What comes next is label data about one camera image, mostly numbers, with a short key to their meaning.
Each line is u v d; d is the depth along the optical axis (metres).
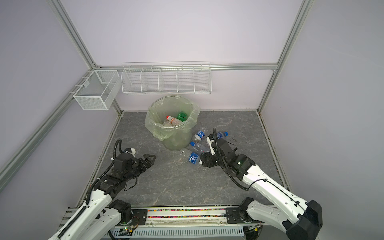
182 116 0.96
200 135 1.00
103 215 0.59
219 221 0.74
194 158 0.89
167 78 0.98
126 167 0.60
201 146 0.96
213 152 0.66
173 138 0.93
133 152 0.74
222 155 0.55
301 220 0.38
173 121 0.93
